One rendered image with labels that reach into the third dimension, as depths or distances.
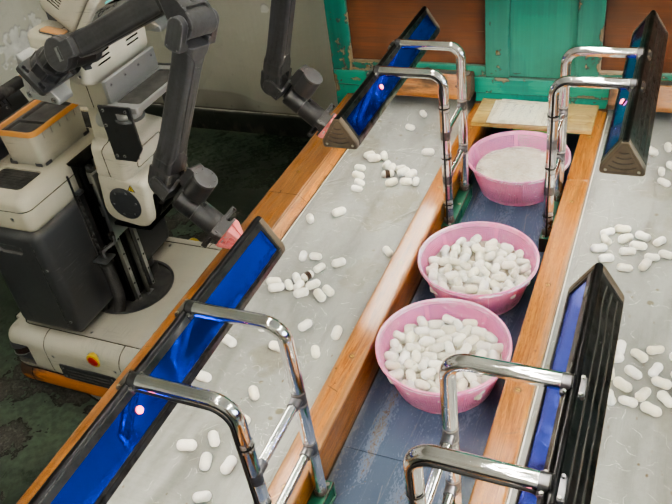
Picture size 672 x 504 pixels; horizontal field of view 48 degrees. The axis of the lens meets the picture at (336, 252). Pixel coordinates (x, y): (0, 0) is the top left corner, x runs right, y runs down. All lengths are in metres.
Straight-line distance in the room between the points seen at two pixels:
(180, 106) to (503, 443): 0.92
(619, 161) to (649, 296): 0.34
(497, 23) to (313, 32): 1.49
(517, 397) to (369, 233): 0.63
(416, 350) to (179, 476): 0.51
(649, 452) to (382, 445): 0.47
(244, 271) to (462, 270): 0.63
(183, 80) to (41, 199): 0.81
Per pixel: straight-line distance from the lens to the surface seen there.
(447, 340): 1.54
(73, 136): 2.42
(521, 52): 2.27
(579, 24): 2.20
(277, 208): 1.94
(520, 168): 2.06
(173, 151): 1.67
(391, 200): 1.95
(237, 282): 1.22
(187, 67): 1.57
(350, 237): 1.84
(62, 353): 2.56
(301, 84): 2.02
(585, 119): 2.21
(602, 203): 1.93
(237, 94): 3.93
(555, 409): 0.97
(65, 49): 1.79
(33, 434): 2.71
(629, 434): 1.42
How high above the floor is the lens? 1.83
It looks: 37 degrees down
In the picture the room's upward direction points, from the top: 9 degrees counter-clockwise
